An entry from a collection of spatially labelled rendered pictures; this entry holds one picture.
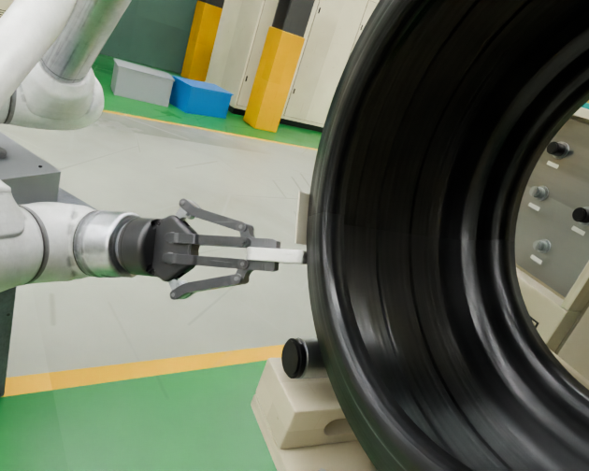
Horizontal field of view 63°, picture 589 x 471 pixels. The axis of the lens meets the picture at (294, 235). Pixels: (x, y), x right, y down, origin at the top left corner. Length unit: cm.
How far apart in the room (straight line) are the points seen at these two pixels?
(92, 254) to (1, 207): 12
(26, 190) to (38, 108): 19
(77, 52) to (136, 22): 744
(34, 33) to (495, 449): 71
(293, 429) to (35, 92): 94
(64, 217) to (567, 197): 98
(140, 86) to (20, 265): 533
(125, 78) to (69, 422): 464
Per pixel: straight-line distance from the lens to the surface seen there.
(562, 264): 118
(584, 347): 74
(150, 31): 865
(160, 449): 163
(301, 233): 55
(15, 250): 62
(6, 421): 167
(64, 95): 123
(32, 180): 130
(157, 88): 593
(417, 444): 40
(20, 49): 69
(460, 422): 58
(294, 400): 56
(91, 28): 109
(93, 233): 65
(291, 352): 55
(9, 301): 152
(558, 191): 121
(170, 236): 61
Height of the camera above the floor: 122
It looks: 22 degrees down
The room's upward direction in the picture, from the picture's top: 19 degrees clockwise
